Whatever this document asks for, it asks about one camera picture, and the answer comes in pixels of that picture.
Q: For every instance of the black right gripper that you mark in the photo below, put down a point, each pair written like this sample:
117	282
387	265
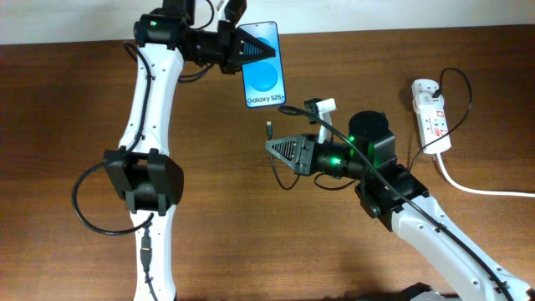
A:
304	155

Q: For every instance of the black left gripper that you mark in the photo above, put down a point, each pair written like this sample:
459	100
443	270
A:
230	45

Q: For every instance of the blue Galaxy smartphone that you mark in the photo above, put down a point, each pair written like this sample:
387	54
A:
263	80

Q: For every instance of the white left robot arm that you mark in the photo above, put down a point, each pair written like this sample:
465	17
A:
141	169

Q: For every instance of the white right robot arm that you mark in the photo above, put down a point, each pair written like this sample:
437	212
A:
389	192

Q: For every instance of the white USB charger plug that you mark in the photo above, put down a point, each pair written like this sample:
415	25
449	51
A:
425	101

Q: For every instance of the white power strip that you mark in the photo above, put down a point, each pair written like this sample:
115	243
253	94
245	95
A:
432	124

